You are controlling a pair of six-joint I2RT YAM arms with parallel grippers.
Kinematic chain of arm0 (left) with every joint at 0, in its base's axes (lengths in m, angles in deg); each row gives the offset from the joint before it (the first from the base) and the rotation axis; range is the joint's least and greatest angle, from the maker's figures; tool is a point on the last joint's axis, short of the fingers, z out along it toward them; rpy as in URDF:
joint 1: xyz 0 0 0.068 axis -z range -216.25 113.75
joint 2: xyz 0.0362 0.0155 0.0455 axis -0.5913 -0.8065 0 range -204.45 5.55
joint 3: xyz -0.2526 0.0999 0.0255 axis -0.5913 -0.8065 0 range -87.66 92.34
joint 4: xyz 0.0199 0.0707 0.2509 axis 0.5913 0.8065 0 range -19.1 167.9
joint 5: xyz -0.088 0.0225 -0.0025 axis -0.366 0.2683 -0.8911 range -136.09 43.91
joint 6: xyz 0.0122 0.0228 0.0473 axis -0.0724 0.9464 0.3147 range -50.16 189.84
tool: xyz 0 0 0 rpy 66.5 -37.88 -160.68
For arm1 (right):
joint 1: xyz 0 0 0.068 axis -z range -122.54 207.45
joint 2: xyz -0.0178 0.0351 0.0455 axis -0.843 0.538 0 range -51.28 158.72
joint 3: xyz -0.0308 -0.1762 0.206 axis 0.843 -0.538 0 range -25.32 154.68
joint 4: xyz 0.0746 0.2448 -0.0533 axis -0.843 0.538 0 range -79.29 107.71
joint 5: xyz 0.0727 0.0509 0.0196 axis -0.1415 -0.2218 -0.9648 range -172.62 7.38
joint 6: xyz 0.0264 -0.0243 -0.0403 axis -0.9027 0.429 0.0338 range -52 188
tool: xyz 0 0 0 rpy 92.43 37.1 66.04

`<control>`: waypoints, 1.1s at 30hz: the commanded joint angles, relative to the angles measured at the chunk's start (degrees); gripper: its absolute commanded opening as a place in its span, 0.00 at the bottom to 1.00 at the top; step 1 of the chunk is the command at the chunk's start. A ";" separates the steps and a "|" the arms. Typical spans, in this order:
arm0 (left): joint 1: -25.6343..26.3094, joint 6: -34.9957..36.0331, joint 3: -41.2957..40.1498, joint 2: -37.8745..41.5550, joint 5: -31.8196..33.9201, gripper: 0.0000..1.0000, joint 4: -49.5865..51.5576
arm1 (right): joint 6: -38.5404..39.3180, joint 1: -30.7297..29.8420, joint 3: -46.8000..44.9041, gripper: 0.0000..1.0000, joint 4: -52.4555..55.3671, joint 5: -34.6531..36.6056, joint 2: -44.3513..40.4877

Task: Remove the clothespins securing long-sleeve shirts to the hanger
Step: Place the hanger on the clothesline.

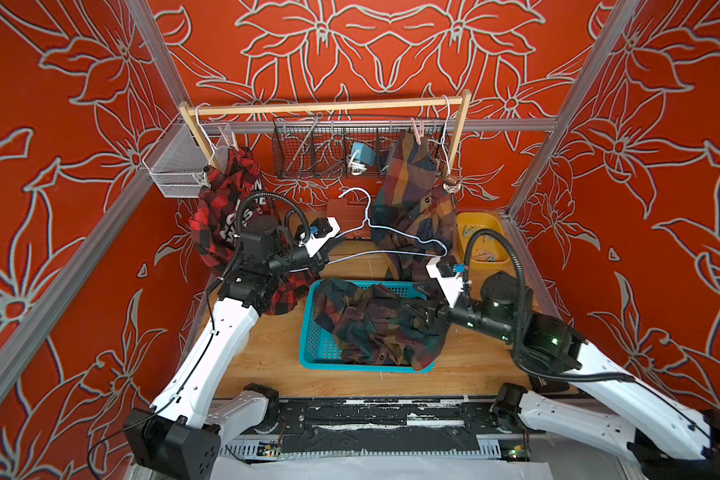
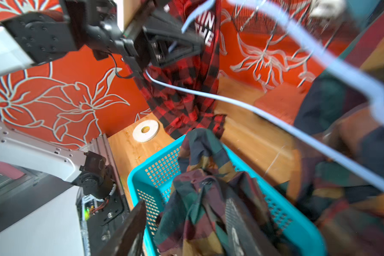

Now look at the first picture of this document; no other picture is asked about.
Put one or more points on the red black plaid shirt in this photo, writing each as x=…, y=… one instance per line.
x=219, y=213

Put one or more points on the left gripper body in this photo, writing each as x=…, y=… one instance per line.
x=294, y=257

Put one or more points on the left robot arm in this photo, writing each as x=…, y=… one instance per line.
x=181, y=434

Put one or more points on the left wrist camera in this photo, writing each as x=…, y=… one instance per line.
x=322, y=230

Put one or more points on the teal charger with cable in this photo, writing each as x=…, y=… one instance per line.
x=361, y=159

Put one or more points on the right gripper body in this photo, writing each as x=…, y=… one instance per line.
x=472, y=314

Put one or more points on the red brown box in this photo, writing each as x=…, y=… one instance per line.
x=350, y=215

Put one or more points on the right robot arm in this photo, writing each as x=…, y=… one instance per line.
x=662, y=437

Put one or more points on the pink clothespin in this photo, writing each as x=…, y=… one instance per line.
x=418, y=129

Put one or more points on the teal plastic basket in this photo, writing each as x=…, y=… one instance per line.
x=318, y=349

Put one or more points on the black wire basket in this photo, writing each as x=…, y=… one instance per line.
x=317, y=147

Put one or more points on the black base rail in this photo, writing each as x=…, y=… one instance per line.
x=437, y=427

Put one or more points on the dark plaid shirt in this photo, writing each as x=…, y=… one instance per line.
x=411, y=169
x=374, y=326

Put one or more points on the white mesh basket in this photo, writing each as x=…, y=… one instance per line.
x=177, y=165

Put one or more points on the beige clothespin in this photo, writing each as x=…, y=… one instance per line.
x=234, y=142

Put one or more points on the white wire hanger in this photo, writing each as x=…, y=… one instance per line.
x=416, y=229

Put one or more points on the wooden hanging rack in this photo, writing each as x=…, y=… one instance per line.
x=191, y=115

